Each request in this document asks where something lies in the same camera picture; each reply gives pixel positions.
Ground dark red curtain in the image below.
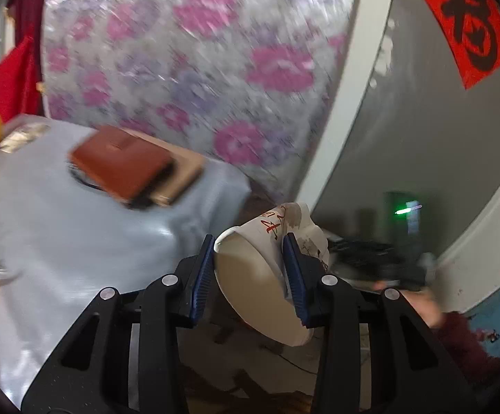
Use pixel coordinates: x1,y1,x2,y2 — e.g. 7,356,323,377
9,0,56,118

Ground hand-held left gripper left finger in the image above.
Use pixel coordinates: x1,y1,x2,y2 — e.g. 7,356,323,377
20,234,216,414

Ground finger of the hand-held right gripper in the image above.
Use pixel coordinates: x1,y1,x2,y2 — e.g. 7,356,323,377
328,238,391,270

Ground grey door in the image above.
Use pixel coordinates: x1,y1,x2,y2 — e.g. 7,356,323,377
295,0,500,315

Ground floral plastic sheet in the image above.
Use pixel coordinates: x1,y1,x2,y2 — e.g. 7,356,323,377
40,0,366,201

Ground person's right forearm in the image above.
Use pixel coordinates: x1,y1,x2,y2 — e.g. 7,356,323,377
436,310,500,388

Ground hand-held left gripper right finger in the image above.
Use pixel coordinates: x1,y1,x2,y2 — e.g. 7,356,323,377
281,232,477,414

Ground white paper cup red print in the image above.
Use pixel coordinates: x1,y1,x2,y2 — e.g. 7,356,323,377
212,202,330,348

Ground brown leather notebook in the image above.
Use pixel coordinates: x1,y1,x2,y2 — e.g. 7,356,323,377
69,125,177,208

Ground red paper poster black character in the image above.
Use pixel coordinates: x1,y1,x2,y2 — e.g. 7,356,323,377
407,0,500,91

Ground red cushion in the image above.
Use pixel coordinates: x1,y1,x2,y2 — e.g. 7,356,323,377
0,36,44,125

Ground person's right hand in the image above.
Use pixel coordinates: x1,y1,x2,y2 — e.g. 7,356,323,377
373,281,446,332

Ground crumpled paper scrap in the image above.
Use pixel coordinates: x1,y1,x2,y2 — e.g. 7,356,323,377
0,122,52,154

